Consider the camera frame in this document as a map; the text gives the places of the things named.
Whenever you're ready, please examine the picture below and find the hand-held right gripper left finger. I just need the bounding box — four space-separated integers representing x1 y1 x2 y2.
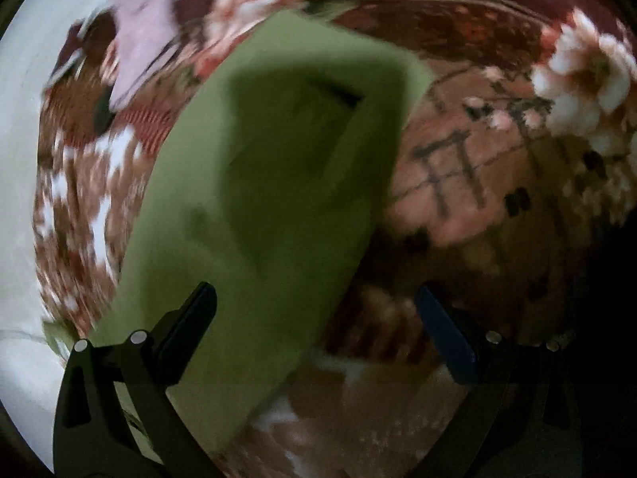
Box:
52 281 226 478

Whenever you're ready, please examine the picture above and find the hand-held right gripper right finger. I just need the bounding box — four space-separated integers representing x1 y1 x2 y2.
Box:
408 285 590 478

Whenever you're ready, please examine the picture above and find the green garment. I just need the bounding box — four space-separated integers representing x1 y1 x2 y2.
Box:
42 10 437 460

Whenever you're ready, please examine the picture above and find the floral brown blanket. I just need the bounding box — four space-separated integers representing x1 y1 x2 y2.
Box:
32 0 637 478

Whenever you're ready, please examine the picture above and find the dark round object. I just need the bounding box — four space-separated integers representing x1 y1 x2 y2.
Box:
94 84 119 136

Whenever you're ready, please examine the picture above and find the pale pink cloth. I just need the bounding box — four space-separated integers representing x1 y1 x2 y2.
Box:
106 0 184 111

